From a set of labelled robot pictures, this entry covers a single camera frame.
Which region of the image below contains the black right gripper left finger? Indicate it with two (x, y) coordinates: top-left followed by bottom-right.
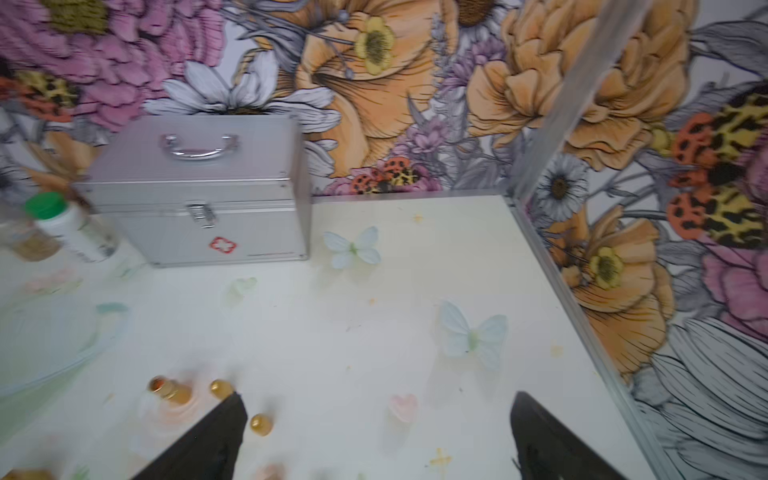
(134, 393), (248, 480)

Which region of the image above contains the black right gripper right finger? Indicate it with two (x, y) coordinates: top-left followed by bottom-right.
(510, 391), (625, 480)

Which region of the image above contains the gold round lipstick cap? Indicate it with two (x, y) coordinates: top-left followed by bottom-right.
(209, 379), (235, 401)

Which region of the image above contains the gold lipstick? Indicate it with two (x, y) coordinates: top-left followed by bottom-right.
(147, 376), (192, 405)

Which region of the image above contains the white bottle green cap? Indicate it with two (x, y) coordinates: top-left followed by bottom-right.
(23, 192), (119, 263)

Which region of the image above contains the silver aluminium first aid case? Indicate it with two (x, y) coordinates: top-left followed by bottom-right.
(72, 115), (311, 267)

